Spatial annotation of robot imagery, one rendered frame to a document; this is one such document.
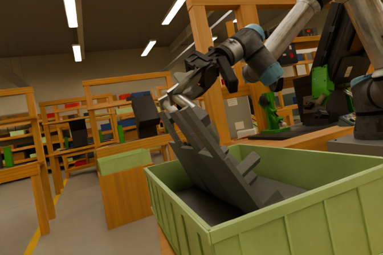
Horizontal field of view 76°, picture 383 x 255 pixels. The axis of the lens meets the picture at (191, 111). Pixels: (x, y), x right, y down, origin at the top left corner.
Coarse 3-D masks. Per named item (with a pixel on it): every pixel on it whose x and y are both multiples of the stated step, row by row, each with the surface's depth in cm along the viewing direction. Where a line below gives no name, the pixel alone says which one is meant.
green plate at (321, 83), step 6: (324, 66) 157; (312, 72) 165; (318, 72) 161; (324, 72) 156; (312, 78) 165; (318, 78) 160; (324, 78) 156; (312, 84) 164; (318, 84) 160; (324, 84) 155; (330, 84) 157; (312, 90) 164; (318, 90) 160; (324, 90) 155; (330, 90) 157; (312, 96) 163; (318, 96) 159
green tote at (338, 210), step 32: (288, 160) 76; (320, 160) 64; (352, 160) 55; (160, 192) 65; (320, 192) 39; (352, 192) 42; (160, 224) 74; (192, 224) 39; (224, 224) 34; (256, 224) 35; (288, 224) 38; (320, 224) 39; (352, 224) 42
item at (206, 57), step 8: (208, 48) 74; (216, 48) 72; (224, 48) 70; (192, 56) 70; (200, 56) 69; (208, 56) 68; (216, 56) 75; (232, 56) 70; (192, 64) 67; (216, 64) 67; (232, 64) 72; (208, 72) 66; (216, 72) 69; (200, 80) 69; (208, 80) 68
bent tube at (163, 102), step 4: (164, 96) 82; (160, 100) 81; (164, 100) 82; (168, 100) 83; (160, 104) 83; (164, 104) 82; (168, 104) 81; (164, 108) 82; (168, 108) 80; (172, 108) 80; (176, 108) 80; (188, 144) 81
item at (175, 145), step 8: (160, 112) 76; (168, 112) 79; (168, 120) 77; (168, 128) 78; (176, 136) 77; (176, 144) 81; (176, 152) 87; (184, 160) 83; (184, 168) 91; (192, 168) 80; (192, 176) 87; (200, 176) 78; (200, 184) 82; (208, 192) 79
